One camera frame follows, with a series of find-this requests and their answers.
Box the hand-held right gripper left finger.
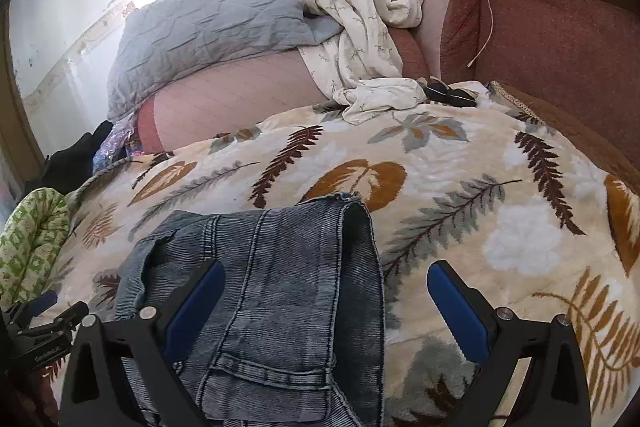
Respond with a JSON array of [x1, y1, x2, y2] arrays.
[[59, 259, 227, 427]]

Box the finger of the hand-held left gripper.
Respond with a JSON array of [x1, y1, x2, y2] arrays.
[[7, 291, 59, 325], [19, 301, 91, 339]]

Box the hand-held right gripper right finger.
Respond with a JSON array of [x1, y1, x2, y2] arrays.
[[426, 259, 594, 427]]

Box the blue denim pants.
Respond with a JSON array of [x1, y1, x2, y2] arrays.
[[115, 192, 386, 427]]

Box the green patterned quilt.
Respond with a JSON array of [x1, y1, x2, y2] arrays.
[[0, 188, 71, 308]]

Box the cream leaf-print blanket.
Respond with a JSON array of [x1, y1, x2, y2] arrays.
[[45, 99, 640, 427]]

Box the black cloth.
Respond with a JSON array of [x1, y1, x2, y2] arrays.
[[40, 119, 115, 195]]

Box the purple plastic bag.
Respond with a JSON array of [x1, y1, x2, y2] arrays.
[[92, 114, 173, 175]]

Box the black hair clip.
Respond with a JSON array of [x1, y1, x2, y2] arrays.
[[424, 77, 480, 108]]

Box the grey pillow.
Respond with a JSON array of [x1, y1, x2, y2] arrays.
[[106, 0, 346, 124]]

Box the white floral cloth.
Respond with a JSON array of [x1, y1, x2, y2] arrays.
[[289, 0, 441, 126]]

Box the red-brown padded headboard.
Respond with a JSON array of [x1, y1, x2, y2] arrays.
[[411, 0, 640, 158]]

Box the brown wooden frame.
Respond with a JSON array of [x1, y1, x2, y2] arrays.
[[0, 0, 47, 188]]

